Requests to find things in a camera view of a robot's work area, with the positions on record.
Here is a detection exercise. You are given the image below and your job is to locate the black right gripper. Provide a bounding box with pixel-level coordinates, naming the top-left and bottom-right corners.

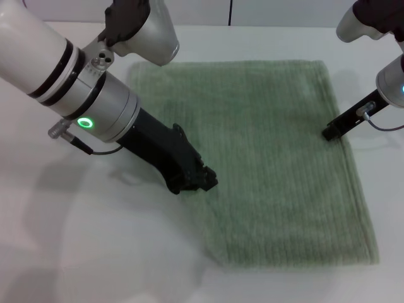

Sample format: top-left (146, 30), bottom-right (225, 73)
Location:
top-left (321, 88), bottom-right (388, 142)

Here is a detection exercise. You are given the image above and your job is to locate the light green fluffy towel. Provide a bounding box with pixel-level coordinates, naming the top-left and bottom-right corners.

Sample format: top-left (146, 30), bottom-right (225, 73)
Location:
top-left (128, 59), bottom-right (381, 266)

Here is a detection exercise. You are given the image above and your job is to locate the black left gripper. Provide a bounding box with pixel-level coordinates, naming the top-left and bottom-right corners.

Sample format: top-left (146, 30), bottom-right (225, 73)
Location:
top-left (120, 107), bottom-right (220, 196)

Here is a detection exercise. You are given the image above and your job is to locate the gray right arm connector cable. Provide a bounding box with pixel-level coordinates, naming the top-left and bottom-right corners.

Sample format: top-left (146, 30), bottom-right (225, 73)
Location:
top-left (355, 101), bottom-right (404, 131)

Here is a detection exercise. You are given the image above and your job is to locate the black left arm connector cable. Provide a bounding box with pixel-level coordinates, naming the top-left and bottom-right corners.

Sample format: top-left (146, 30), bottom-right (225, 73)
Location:
top-left (47, 119), bottom-right (124, 156)

